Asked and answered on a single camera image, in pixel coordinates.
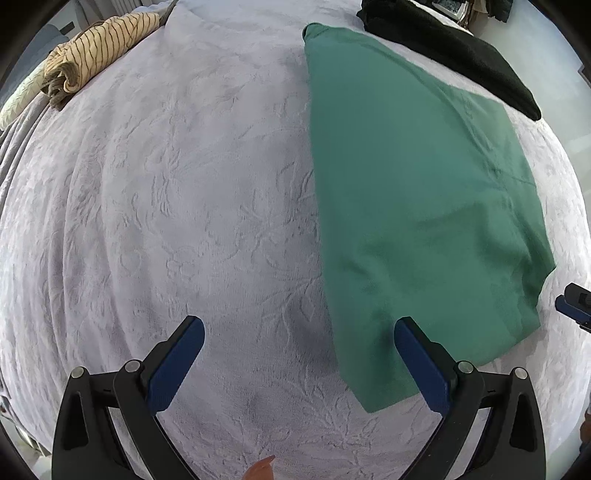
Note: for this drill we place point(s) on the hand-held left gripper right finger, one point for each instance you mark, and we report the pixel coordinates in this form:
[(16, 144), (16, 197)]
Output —
[(422, 364)]

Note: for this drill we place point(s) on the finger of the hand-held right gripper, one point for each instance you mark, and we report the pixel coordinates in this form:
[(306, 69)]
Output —
[(579, 291), (572, 309)]

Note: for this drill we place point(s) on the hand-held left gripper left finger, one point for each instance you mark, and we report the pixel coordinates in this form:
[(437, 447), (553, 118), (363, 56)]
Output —
[(178, 364)]

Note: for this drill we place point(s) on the green button shirt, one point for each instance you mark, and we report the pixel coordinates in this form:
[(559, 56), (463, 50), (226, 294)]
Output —
[(415, 194)]

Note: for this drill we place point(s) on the person's right hand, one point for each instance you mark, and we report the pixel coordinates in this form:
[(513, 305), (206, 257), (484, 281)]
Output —
[(587, 422)]

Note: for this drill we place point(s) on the person's left hand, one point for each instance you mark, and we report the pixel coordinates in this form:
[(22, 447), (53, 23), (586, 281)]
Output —
[(261, 470)]

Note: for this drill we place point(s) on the lavender embossed bed blanket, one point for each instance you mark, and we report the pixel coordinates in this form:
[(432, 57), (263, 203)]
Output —
[(161, 207)]

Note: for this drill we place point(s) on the folded black garment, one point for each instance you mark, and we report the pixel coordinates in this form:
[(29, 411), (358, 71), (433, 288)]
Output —
[(461, 50)]

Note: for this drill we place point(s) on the cream cloth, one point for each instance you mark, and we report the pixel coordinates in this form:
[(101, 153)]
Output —
[(21, 104)]

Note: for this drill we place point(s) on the beige striped cloth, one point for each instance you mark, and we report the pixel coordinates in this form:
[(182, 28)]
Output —
[(92, 50)]

